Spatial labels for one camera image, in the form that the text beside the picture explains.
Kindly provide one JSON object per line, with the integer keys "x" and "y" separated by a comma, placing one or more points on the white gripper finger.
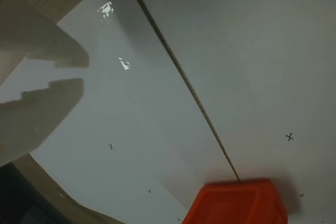
{"x": 39, "y": 40}
{"x": 39, "y": 119}

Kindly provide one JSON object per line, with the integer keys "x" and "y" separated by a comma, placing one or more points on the orange cube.
{"x": 236, "y": 205}

